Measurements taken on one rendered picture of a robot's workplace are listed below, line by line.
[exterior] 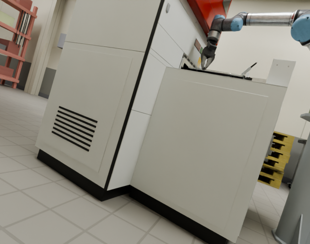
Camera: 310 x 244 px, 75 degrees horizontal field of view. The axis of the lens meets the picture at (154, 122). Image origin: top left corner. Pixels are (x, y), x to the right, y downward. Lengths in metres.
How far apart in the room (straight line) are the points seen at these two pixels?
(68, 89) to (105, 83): 0.31
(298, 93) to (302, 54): 0.76
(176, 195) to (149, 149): 0.29
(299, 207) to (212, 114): 0.83
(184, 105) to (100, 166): 0.56
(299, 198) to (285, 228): 0.21
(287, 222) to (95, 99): 1.40
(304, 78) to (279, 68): 3.71
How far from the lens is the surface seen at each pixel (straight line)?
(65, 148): 1.37
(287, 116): 4.68
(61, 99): 1.45
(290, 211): 1.62
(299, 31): 1.34
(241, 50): 4.90
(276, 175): 3.69
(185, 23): 1.40
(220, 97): 1.08
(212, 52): 1.44
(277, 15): 1.52
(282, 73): 1.16
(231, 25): 1.46
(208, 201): 1.10
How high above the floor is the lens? 0.54
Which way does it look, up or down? 2 degrees down
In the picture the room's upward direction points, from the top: 17 degrees clockwise
